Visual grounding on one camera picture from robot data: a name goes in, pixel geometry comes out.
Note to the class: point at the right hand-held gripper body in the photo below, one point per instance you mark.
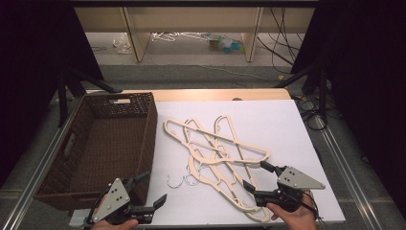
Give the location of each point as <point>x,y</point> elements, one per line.
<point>297,180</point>

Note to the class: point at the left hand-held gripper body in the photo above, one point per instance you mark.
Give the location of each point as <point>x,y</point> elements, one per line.
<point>115,199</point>

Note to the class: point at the brown wicker basket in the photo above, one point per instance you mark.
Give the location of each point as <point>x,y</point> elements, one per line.
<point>105,150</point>

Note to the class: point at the person's left hand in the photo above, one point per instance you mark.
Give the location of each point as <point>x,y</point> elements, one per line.
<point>105,226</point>

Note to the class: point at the person's right hand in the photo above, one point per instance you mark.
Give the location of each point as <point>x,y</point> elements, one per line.
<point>297,222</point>

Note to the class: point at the white table sheet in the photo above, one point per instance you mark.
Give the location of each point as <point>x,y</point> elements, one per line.
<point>281,127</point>

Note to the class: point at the black tripod stand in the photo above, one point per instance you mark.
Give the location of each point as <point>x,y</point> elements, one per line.
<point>323,92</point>
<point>62,96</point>

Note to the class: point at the dark curtain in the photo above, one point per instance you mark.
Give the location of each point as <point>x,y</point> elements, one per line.
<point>367,80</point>
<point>28,64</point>

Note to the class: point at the colourful plastic clutter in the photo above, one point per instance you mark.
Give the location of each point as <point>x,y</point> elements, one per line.
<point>226,44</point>

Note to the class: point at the clear plastic bag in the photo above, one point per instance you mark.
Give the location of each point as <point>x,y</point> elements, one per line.
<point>123,44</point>

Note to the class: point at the white hangers on floor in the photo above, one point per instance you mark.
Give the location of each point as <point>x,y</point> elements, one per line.
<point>164,36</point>

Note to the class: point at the beige wooden shelf unit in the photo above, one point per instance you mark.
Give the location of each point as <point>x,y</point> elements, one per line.
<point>191,19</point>

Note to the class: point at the metal floor rail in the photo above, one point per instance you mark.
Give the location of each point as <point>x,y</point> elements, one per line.
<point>344,166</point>
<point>35,179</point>

